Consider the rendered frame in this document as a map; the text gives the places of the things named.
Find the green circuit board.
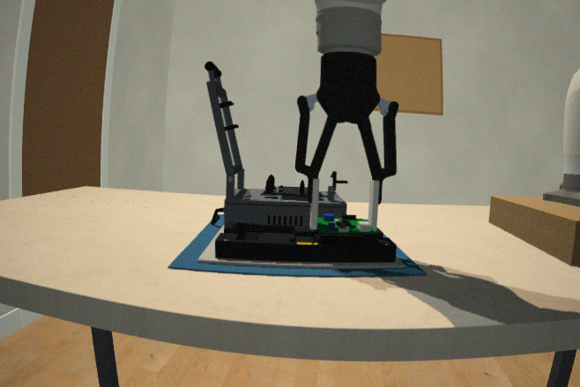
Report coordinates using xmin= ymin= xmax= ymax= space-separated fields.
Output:
xmin=317 ymin=213 xmax=377 ymax=234

